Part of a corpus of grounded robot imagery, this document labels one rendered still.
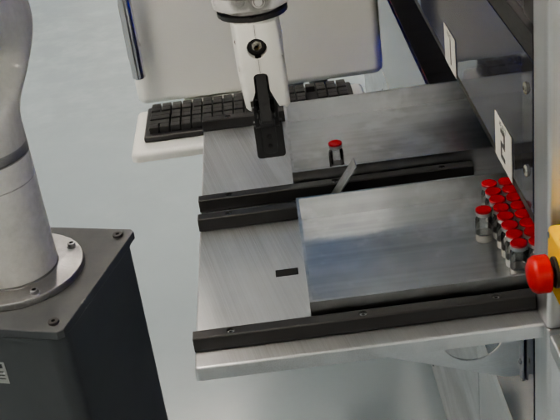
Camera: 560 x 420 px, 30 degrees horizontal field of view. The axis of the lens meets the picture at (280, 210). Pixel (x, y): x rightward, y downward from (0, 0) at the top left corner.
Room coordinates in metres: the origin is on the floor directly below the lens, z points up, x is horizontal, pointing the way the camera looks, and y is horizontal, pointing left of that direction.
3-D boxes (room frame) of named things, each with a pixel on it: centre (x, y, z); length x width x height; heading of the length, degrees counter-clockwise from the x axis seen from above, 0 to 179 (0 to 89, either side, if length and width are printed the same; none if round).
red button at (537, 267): (0.89, -0.26, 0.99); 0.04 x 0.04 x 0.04; 89
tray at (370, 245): (1.14, -0.19, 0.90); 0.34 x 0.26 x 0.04; 89
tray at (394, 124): (1.48, -0.20, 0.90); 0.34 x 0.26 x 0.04; 89
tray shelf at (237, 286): (1.31, -0.12, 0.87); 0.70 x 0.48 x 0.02; 179
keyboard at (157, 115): (1.84, 0.03, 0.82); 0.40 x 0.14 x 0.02; 89
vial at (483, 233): (1.15, -0.26, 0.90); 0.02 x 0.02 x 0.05
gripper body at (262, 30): (1.07, 0.00, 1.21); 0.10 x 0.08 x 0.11; 179
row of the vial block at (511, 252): (1.14, -0.28, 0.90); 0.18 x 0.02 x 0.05; 179
